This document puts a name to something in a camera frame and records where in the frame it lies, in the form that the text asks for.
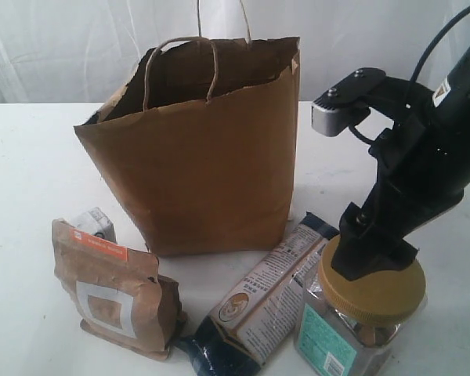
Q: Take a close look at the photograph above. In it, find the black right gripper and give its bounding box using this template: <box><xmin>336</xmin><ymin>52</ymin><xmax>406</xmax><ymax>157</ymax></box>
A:
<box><xmin>331</xmin><ymin>114</ymin><xmax>465</xmax><ymax>280</ymax></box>

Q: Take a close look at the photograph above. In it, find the gold lid plastic jar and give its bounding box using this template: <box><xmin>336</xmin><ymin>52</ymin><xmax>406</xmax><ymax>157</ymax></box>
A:
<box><xmin>295</xmin><ymin>236</ymin><xmax>427</xmax><ymax>375</ymax></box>

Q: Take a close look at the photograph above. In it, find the dark blue biscuit packet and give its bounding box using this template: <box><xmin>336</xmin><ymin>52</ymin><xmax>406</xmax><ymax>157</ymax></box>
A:
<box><xmin>177</xmin><ymin>212</ymin><xmax>339</xmax><ymax>375</ymax></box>

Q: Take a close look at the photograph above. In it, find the brown kraft pouch orange label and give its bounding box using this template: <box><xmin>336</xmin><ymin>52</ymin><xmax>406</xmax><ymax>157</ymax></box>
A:
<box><xmin>52</xmin><ymin>219</ymin><xmax>187</xmax><ymax>361</ymax></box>

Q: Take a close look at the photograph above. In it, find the brown paper bag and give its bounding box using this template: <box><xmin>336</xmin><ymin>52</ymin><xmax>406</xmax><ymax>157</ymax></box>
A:
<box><xmin>73</xmin><ymin>0</ymin><xmax>301</xmax><ymax>258</ymax></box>

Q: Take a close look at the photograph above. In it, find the small white carton box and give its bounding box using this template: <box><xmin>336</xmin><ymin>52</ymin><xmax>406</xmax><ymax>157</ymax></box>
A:
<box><xmin>69</xmin><ymin>207</ymin><xmax>117</xmax><ymax>244</ymax></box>

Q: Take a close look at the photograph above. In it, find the white curtain backdrop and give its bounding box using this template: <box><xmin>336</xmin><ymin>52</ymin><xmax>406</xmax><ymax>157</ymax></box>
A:
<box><xmin>0</xmin><ymin>0</ymin><xmax>468</xmax><ymax>103</ymax></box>

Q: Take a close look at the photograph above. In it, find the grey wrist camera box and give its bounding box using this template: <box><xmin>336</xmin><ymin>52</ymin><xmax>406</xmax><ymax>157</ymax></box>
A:
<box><xmin>311</xmin><ymin>101</ymin><xmax>371</xmax><ymax>137</ymax></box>

